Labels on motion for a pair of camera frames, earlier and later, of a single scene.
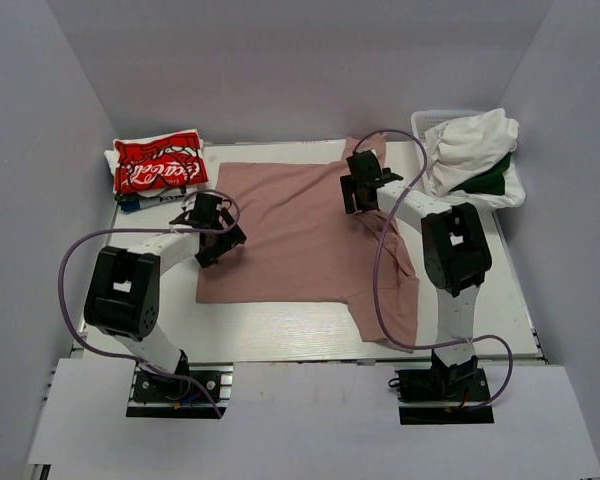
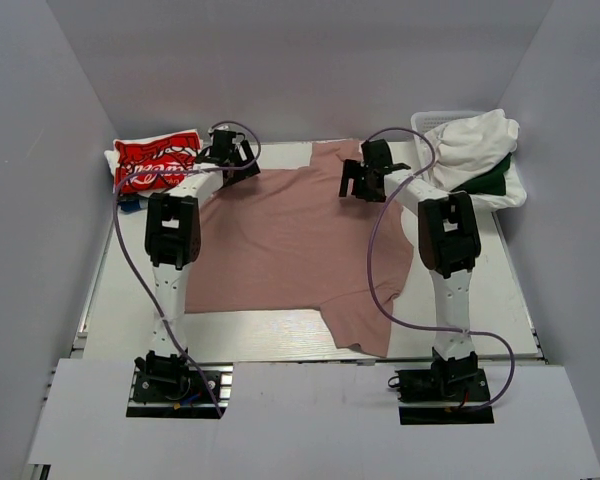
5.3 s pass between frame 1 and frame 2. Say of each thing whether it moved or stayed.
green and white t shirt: stayed
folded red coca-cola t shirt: stayed
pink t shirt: moved
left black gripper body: moved
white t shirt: stayed
